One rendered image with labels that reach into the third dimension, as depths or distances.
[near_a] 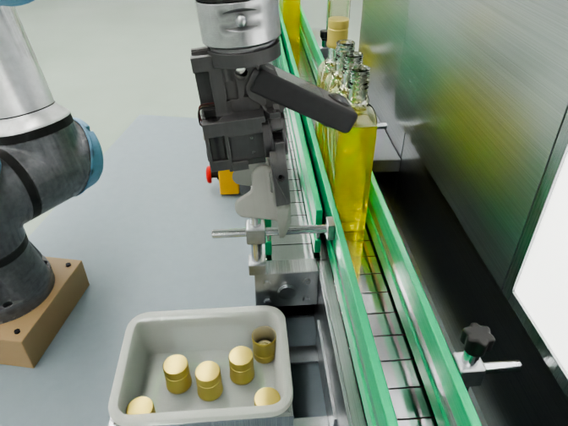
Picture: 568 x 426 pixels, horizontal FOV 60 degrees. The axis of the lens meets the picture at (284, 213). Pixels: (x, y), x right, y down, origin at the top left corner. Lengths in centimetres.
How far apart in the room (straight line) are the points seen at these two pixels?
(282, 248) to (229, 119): 33
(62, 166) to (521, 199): 63
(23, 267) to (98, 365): 19
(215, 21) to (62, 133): 42
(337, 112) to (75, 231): 72
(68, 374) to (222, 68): 54
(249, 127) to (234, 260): 49
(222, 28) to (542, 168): 32
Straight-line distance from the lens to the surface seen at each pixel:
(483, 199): 63
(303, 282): 73
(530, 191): 54
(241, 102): 50
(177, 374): 71
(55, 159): 81
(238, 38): 46
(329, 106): 51
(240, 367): 70
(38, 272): 85
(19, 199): 79
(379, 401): 50
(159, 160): 129
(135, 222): 108
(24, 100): 81
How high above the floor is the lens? 137
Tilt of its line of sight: 36 degrees down
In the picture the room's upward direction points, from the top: straight up
